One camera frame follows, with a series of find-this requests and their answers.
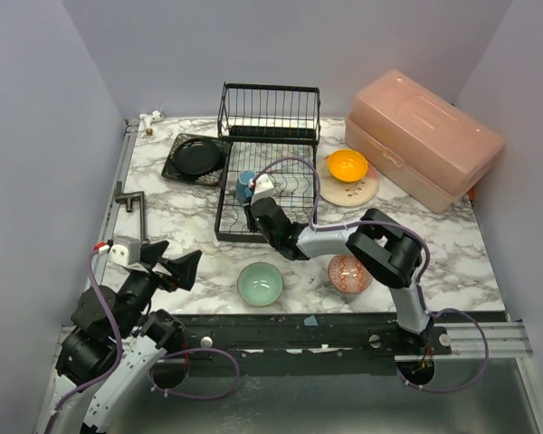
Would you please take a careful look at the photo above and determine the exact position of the black front mounting bar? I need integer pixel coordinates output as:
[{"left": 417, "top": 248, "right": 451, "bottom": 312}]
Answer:
[{"left": 153, "top": 314, "right": 451, "bottom": 387}]

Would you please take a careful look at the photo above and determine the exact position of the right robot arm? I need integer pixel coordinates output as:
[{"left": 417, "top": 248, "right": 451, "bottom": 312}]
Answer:
[{"left": 250, "top": 197, "right": 433, "bottom": 347}]

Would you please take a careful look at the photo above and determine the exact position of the pink plastic storage box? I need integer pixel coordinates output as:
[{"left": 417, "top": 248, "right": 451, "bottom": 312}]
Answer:
[{"left": 345, "top": 70, "right": 506, "bottom": 213}]

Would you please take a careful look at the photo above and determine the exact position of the blue floral mug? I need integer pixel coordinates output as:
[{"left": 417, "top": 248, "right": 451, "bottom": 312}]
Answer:
[{"left": 234, "top": 171, "right": 256, "bottom": 206}]

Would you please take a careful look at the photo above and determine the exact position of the mint green bowl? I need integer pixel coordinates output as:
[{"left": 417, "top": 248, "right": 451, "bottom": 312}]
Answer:
[{"left": 236, "top": 262, "right": 283, "bottom": 307}]

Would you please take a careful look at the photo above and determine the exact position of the black round plate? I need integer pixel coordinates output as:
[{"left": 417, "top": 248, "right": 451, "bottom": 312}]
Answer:
[{"left": 173, "top": 138, "right": 222, "bottom": 176}]

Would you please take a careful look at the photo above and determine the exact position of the white corner fixture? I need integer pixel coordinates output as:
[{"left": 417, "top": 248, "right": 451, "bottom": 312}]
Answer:
[{"left": 138, "top": 110, "right": 165, "bottom": 137}]

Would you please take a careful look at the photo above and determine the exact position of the red blue patterned bowl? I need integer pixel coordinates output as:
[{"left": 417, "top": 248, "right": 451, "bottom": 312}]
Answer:
[{"left": 328, "top": 255, "right": 373, "bottom": 295}]

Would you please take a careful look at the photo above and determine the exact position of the aluminium left rail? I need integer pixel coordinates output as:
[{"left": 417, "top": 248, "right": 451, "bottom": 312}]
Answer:
[{"left": 91, "top": 118, "right": 139, "bottom": 290}]

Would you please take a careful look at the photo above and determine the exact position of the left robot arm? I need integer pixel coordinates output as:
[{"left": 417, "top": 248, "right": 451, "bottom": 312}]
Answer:
[{"left": 41, "top": 238, "right": 202, "bottom": 433}]

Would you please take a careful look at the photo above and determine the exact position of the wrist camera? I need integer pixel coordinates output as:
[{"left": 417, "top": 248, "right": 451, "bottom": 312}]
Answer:
[
  {"left": 249, "top": 174, "right": 274, "bottom": 203},
  {"left": 94, "top": 236, "right": 144, "bottom": 270}
]

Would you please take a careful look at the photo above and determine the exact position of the black wire dish rack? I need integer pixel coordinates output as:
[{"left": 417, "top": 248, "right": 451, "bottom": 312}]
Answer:
[{"left": 214, "top": 83, "right": 320, "bottom": 243}]

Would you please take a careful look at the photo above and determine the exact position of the pink beige round plate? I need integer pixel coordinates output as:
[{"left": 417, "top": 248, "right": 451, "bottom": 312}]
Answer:
[{"left": 316, "top": 156, "right": 379, "bottom": 207}]

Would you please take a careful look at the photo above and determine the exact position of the black patterned square plate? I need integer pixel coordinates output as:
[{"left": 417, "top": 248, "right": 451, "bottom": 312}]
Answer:
[{"left": 161, "top": 133, "right": 228, "bottom": 186}]

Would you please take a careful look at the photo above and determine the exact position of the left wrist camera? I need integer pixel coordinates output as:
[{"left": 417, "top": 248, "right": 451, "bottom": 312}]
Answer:
[{"left": 94, "top": 236, "right": 144, "bottom": 270}]

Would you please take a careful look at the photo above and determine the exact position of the dark metal T handle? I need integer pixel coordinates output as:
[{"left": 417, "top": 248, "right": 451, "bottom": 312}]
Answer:
[{"left": 114, "top": 181, "right": 151, "bottom": 245}]

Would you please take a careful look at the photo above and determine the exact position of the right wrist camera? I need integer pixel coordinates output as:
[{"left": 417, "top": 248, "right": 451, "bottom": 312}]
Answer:
[{"left": 249, "top": 174, "right": 274, "bottom": 203}]

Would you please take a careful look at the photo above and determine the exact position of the yellow bowl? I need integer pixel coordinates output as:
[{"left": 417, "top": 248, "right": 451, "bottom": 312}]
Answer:
[{"left": 327, "top": 149, "right": 369, "bottom": 183}]

